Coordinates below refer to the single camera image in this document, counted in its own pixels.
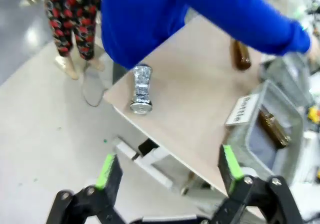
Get silver glitter bottle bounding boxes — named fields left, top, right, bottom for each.
left=129, top=63, right=154, bottom=114

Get white table frame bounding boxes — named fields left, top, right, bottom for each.
left=112, top=136, right=213, bottom=193

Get person in floral pants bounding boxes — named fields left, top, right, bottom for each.
left=42, top=0, right=106, bottom=80

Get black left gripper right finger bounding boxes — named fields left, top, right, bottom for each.
left=209, top=144, right=301, bottom=224

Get grey felt basket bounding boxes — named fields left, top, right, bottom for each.
left=223, top=80, right=305, bottom=183
left=258, top=51, right=315, bottom=109

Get person in blue sweater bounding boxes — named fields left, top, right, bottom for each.
left=99, top=0, right=312, bottom=70

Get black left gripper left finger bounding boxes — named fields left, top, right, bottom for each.
left=46, top=153, right=128, bottom=224

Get brown glass bottle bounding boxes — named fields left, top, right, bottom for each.
left=229, top=39, right=252, bottom=71
left=257, top=109, right=292, bottom=149

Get person's hand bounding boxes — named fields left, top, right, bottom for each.
left=306, top=32, right=320, bottom=66

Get white bottle label card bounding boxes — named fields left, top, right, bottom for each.
left=224, top=94, right=260, bottom=127

